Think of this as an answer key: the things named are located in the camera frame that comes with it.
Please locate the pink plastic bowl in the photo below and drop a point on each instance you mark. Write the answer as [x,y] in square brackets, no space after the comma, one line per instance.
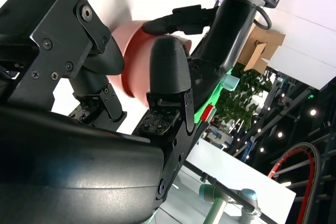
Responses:
[136,64]

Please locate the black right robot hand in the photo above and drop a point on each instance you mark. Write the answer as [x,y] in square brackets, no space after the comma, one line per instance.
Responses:
[78,169]

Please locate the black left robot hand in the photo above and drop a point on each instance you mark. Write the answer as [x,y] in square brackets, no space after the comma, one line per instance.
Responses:
[228,32]

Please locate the brown cardboard box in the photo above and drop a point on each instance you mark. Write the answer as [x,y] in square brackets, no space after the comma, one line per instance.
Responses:
[262,48]

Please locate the green leafy plant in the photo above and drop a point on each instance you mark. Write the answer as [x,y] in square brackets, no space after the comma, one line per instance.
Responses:
[244,100]

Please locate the red curved track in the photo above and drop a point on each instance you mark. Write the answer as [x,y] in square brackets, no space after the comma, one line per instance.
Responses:
[282,157]

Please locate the green edge strip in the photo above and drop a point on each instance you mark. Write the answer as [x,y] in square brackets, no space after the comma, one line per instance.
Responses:
[216,90]

